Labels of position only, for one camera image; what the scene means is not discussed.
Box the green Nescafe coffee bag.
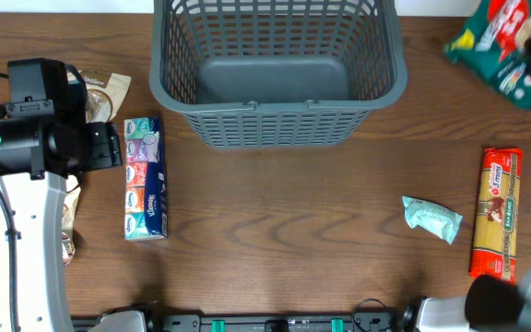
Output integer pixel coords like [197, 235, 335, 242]
[443, 0, 531, 111]

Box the beige snack bag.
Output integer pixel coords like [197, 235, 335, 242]
[62, 175, 81, 266]

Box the beige cookie bag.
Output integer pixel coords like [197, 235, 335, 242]
[79, 69, 132, 123]

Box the Kleenex tissue multipack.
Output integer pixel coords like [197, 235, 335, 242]
[124, 117, 169, 242]

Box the mint green small packet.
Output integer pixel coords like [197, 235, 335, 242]
[402, 196, 463, 244]

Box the red San Remo spaghetti pack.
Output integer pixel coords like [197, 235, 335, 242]
[469, 148, 524, 284]

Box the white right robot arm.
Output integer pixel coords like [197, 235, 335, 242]
[409, 148, 531, 331]

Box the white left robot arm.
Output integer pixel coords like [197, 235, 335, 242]
[0, 58, 145, 331]

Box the grey plastic basket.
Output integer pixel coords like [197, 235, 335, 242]
[149, 0, 407, 149]

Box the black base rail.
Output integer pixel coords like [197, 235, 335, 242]
[147, 308, 413, 332]

